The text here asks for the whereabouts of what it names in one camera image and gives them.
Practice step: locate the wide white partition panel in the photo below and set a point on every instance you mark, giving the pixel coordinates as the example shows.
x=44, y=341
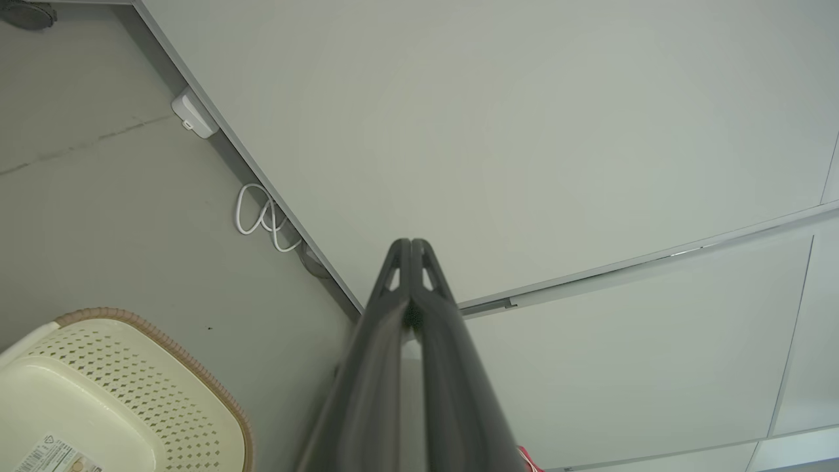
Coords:
x=524, y=131

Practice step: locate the white power strip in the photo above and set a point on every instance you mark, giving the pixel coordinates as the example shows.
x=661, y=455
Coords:
x=193, y=113

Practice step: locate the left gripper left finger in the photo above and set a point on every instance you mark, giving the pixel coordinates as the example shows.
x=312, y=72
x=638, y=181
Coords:
x=367, y=380

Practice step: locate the red garment with thin white lines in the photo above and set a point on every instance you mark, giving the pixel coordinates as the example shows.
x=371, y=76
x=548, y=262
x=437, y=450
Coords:
x=528, y=460

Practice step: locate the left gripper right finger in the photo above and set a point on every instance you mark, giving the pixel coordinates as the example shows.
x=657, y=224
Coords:
x=459, y=393

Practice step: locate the black caster wheel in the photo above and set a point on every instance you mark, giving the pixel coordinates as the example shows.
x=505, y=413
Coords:
x=26, y=13

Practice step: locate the white printed basket sticker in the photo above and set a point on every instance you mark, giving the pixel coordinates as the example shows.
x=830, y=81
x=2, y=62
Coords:
x=59, y=457

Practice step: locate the cream perforated laundry basket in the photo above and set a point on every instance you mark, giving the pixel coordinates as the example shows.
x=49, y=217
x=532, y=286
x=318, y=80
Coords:
x=131, y=393

